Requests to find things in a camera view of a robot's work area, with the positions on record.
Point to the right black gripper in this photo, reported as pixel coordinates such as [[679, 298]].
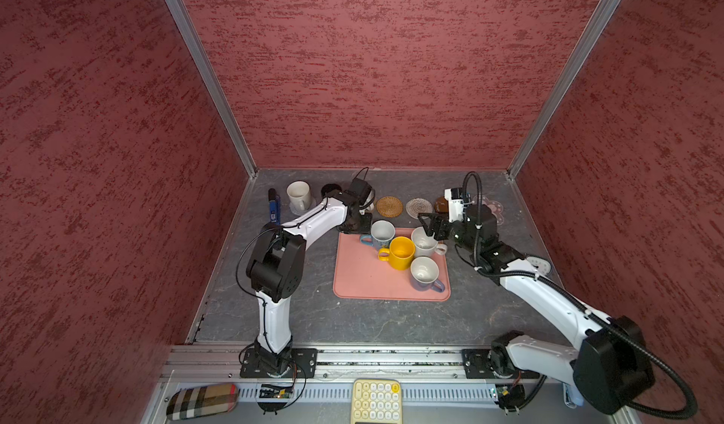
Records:
[[435, 220]]

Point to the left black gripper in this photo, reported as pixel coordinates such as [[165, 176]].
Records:
[[366, 227]]

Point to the glossy amber round coaster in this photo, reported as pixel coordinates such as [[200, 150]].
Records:
[[441, 205]]

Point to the light blue patterned mug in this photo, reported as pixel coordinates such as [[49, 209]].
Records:
[[382, 233]]

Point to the woven tan round coaster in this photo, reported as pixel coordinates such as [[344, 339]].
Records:
[[389, 207]]

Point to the cream lace round coaster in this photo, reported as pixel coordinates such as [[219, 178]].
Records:
[[418, 206]]

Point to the white mug purple handle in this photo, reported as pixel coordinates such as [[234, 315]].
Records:
[[424, 275]]

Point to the black mug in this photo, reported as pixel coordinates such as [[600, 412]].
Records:
[[330, 189]]

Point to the grey round coaster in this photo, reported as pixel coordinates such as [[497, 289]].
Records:
[[299, 210]]

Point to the pink plastic tray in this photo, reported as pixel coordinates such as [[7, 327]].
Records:
[[359, 274]]

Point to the pink flower coaster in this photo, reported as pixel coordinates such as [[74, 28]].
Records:
[[496, 209]]

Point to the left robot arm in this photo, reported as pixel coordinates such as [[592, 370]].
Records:
[[276, 266]]

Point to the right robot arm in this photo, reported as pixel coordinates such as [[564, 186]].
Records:
[[601, 363]]

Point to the yellow mug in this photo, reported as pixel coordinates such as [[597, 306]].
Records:
[[399, 255]]

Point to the blue lighter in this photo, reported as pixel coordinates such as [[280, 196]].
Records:
[[274, 206]]

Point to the small green alarm clock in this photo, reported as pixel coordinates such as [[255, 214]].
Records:
[[542, 265]]

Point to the yellow calculator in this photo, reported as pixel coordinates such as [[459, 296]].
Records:
[[377, 401]]

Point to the light blue small device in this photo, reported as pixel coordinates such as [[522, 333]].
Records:
[[572, 397]]

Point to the plaid glasses case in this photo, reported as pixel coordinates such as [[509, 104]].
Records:
[[202, 401]]

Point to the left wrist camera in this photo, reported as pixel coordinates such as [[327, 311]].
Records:
[[360, 190]]

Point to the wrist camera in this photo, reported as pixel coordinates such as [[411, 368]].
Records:
[[360, 190], [459, 201]]

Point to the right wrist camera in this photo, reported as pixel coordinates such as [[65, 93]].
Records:
[[459, 201]]

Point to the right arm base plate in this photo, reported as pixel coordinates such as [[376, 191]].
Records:
[[478, 365]]

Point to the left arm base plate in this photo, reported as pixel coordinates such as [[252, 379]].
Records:
[[292, 363]]

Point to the aluminium front rail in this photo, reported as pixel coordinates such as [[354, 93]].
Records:
[[206, 362]]

